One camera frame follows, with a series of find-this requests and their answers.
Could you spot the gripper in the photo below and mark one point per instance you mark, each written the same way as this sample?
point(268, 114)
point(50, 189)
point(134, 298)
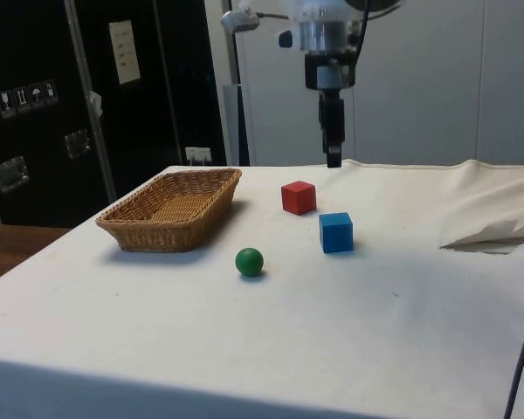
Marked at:
point(312, 70)

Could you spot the blue cube block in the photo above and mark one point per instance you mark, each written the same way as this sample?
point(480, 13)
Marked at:
point(336, 233)

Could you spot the wicker basket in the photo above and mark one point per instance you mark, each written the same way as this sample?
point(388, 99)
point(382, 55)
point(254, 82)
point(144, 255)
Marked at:
point(170, 209)

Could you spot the red cube block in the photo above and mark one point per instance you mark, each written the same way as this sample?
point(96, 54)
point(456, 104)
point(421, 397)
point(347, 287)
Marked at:
point(298, 198)

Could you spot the pale lockers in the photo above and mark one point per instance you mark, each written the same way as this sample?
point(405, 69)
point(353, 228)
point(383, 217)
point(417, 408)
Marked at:
point(441, 87)

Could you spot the green ball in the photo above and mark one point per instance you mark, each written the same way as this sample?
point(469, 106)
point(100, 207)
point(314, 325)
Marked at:
point(249, 262)

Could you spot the black cabinet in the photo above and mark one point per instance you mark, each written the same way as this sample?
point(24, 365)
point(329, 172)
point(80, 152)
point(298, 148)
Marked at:
point(35, 144)

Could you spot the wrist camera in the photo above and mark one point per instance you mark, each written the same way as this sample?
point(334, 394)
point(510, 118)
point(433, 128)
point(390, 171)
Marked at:
point(238, 19)

